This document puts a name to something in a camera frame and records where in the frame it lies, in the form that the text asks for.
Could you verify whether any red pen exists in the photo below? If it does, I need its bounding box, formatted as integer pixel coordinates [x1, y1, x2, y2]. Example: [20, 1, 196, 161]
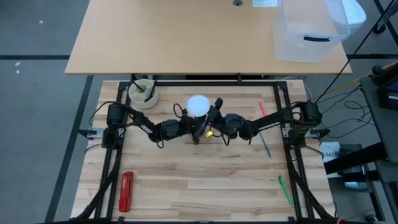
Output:
[258, 101, 269, 118]

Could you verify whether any blue pen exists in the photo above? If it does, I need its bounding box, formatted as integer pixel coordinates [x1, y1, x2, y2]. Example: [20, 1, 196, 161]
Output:
[259, 131, 272, 159]

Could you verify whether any beige pen cup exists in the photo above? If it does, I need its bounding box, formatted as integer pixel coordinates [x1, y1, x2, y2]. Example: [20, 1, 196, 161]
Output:
[127, 78, 159, 110]

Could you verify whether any red stapler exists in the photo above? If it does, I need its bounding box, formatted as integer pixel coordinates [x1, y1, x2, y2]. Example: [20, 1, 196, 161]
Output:
[118, 171, 134, 213]

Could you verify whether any light wooden desk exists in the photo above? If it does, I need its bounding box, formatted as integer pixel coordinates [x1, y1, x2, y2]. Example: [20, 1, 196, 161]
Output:
[64, 0, 353, 76]

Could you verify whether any green pen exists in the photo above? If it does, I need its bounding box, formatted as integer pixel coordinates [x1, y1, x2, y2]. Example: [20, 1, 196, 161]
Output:
[278, 175, 294, 205]

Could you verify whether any white labelled box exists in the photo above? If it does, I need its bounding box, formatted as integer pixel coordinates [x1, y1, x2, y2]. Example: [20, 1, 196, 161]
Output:
[319, 141, 342, 163]

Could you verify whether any clear plastic storage bin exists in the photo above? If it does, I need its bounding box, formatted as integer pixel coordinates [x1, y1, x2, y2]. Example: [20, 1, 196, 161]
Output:
[272, 0, 351, 63]

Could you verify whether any clear tape label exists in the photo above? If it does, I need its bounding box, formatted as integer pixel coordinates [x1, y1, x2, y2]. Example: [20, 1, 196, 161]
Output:
[252, 0, 278, 8]

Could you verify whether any thin black rod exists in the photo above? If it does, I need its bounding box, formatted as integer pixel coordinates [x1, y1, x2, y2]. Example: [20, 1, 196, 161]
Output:
[316, 0, 398, 101]

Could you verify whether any black cart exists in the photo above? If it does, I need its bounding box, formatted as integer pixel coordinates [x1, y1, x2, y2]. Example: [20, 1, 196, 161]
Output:
[359, 63, 398, 224]

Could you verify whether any white round container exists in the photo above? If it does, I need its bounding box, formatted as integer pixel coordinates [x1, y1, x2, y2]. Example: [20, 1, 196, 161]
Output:
[341, 0, 368, 35]

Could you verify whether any black aluminium frame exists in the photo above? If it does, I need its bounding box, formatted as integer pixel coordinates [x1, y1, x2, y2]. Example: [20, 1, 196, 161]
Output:
[76, 80, 338, 224]

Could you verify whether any yellow cable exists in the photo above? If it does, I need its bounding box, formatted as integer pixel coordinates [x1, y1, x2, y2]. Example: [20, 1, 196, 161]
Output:
[325, 61, 398, 96]

